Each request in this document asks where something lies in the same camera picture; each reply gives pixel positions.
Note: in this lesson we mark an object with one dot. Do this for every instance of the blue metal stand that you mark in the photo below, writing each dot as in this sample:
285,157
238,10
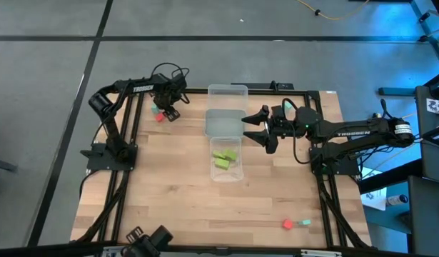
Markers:
429,32

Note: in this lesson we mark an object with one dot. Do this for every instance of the black bottle with white label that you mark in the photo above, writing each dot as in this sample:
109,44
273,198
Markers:
397,200

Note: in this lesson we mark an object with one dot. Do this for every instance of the black frame crossbeam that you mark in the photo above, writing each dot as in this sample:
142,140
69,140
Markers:
44,248

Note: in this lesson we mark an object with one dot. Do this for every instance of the teal block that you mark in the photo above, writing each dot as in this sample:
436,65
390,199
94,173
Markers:
155,108
305,222
287,106

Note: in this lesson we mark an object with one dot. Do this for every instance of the black table-level camera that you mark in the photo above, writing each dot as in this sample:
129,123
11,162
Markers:
151,239

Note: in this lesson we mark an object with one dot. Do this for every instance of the dark chair foot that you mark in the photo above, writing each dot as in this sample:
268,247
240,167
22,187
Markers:
1,166

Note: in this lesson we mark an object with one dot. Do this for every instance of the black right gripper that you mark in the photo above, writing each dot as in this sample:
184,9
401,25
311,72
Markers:
283,129

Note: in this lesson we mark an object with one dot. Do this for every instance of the clear plastic container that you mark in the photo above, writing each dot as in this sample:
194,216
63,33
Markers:
224,123
226,175
228,96

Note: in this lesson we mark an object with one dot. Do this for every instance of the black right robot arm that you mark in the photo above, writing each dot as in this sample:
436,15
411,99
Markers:
347,132

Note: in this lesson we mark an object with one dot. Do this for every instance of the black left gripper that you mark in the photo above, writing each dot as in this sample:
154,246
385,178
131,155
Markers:
167,93

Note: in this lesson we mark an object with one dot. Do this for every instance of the black floor bar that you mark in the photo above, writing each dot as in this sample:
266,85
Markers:
387,176

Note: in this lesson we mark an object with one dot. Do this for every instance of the yellow-green block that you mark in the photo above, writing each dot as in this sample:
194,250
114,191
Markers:
231,154
219,154
222,163

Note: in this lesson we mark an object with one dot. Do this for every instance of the printed marker paper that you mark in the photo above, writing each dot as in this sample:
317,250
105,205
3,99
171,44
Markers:
437,105

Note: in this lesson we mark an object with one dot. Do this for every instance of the black table-edge bracket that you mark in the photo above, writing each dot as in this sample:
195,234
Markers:
262,86

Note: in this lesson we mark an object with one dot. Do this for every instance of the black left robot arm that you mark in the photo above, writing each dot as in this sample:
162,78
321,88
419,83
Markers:
108,128

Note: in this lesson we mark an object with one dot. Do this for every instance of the white paper sheet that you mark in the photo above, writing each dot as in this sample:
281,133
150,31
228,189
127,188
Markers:
374,199

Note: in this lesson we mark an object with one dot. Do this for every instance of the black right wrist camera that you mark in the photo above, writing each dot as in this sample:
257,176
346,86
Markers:
280,114

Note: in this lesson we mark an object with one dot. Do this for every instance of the red block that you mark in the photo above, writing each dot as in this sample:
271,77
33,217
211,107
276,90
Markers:
160,117
287,224

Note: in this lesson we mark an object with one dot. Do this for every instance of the grey cabinet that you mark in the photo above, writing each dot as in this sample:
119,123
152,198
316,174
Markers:
428,214

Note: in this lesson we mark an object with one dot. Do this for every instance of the black desk foot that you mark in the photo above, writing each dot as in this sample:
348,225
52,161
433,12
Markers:
397,91

